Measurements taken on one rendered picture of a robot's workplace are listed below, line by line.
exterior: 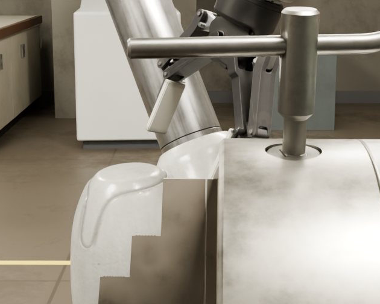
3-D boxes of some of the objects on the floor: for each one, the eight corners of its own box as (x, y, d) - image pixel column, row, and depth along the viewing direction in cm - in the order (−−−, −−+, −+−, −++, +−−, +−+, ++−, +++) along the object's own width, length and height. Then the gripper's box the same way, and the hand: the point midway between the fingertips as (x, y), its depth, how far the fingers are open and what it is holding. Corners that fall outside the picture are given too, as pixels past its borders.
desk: (316, 105, 850) (318, 34, 836) (338, 131, 721) (341, 47, 707) (248, 105, 851) (250, 34, 837) (258, 131, 721) (259, 47, 707)
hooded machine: (185, 133, 713) (185, -56, 681) (184, 150, 646) (184, -58, 615) (82, 133, 713) (78, -56, 682) (70, 150, 646) (64, -58, 615)
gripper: (350, 38, 94) (268, 212, 100) (217, -35, 111) (154, 116, 117) (304, 24, 89) (221, 207, 95) (172, -51, 106) (109, 108, 112)
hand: (187, 148), depth 106 cm, fingers open, 13 cm apart
